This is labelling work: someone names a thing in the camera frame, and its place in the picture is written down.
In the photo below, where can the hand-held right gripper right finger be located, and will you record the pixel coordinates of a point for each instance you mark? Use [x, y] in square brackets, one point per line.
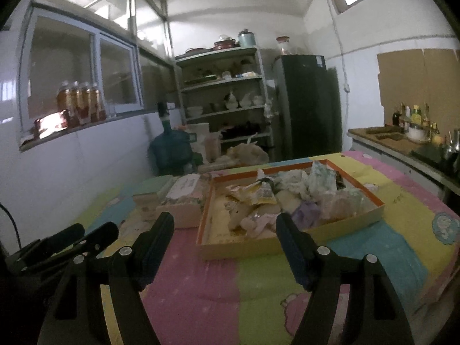
[294, 255]

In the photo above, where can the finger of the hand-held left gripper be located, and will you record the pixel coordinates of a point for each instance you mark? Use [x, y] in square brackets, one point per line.
[54, 240]
[102, 235]

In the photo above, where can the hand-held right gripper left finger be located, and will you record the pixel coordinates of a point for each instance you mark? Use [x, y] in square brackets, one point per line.
[151, 255]

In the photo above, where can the white fluffy pompom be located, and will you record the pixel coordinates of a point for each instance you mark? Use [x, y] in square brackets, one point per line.
[288, 201]

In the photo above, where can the shallow cardboard tray box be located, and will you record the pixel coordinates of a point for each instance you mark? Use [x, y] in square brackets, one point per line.
[230, 249]

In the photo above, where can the pink cloth pack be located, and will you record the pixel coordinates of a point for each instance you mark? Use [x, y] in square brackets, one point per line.
[341, 205]

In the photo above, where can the yellow printed packet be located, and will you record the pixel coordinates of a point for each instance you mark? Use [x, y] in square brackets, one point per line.
[258, 196]

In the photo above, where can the white floral packet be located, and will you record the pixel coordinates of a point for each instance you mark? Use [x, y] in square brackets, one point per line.
[293, 183]

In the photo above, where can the pale green tissue packet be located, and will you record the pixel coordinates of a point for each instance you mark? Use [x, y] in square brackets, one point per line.
[321, 179]

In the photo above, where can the leopard print scrunchie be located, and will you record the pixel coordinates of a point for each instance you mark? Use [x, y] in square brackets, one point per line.
[340, 181]

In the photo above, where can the floral tissue pack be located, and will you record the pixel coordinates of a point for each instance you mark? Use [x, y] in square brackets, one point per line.
[183, 197]

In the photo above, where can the pale green carton box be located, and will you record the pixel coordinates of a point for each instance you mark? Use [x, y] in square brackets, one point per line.
[151, 187]

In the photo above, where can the blue water jug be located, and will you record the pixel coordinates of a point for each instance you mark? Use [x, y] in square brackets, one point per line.
[169, 152]

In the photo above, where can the filled plastic bag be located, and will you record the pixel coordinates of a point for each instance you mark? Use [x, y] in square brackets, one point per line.
[248, 154]

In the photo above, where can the clear glass cup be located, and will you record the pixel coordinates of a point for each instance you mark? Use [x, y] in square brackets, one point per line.
[112, 111]

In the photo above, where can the white sack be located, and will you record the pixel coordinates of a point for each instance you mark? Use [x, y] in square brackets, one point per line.
[199, 140]

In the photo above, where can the orange liquid bottle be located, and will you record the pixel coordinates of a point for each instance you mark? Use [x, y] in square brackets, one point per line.
[63, 104]
[84, 103]
[74, 104]
[96, 102]

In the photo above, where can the black water pump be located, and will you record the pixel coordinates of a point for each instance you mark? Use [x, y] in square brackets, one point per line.
[163, 115]

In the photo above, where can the kitchen counter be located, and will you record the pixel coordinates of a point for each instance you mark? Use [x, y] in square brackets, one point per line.
[381, 151]

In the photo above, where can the dark refrigerator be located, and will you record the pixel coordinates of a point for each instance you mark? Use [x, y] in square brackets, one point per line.
[309, 107]

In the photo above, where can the wooden cutting board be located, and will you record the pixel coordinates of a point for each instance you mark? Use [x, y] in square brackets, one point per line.
[395, 145]

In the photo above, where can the black gas stove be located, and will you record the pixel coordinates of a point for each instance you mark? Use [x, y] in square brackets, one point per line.
[431, 158]

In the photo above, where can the large white bowl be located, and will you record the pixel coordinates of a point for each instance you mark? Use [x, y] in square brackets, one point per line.
[417, 133]

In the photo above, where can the aluminium sliding window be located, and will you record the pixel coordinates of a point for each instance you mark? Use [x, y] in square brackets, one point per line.
[72, 61]

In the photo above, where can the row of condiment bottles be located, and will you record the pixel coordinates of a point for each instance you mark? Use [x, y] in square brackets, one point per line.
[417, 115]

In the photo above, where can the white metal shelf rack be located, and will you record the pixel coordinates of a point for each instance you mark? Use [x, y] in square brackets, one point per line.
[222, 82]

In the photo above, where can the metal kettle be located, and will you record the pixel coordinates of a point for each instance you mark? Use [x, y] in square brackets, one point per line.
[452, 147]

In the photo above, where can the flat pan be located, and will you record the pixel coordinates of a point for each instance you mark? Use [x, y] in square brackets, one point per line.
[197, 51]

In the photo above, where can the glass jar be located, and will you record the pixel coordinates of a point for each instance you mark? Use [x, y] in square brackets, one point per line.
[283, 46]

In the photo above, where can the teal enamel pot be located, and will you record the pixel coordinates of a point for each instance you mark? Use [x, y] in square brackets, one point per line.
[247, 39]

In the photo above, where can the red pot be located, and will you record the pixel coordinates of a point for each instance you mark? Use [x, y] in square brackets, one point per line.
[225, 44]

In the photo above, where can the cardboard wall sheet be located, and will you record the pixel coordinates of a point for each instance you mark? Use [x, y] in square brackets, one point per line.
[413, 79]

